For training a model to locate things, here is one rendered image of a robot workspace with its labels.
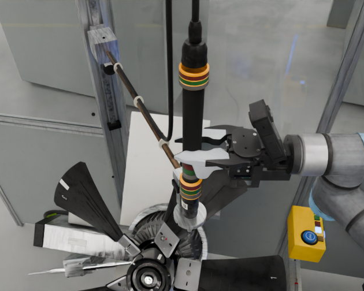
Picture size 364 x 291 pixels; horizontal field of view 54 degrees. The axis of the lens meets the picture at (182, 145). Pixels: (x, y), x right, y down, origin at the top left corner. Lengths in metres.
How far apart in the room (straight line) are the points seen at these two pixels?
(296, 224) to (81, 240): 0.70
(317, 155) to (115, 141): 1.01
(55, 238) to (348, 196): 0.86
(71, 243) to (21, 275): 1.36
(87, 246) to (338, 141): 0.81
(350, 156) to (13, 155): 1.77
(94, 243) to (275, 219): 1.09
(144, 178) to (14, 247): 1.60
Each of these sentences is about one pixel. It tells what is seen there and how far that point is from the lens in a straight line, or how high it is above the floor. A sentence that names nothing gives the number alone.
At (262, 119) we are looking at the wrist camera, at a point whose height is 1.75.
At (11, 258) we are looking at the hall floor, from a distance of 2.61.
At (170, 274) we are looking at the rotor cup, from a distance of 0.95.
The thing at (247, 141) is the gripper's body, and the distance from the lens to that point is 0.62.
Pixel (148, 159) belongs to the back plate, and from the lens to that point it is 1.17.
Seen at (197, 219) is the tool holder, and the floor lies 1.47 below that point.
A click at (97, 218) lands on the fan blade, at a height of 1.29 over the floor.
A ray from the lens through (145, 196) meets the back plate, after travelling 1.20.
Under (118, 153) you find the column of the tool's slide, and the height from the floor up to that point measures 1.01.
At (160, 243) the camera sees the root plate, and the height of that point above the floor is 1.24.
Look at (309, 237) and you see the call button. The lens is 1.26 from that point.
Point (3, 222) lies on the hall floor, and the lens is 2.80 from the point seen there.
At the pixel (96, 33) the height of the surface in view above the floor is 1.59.
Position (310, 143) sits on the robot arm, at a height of 1.68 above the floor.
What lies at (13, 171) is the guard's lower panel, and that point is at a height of 0.59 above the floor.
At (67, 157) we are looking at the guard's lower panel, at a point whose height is 0.78.
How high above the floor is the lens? 2.10
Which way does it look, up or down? 44 degrees down
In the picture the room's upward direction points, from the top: straight up
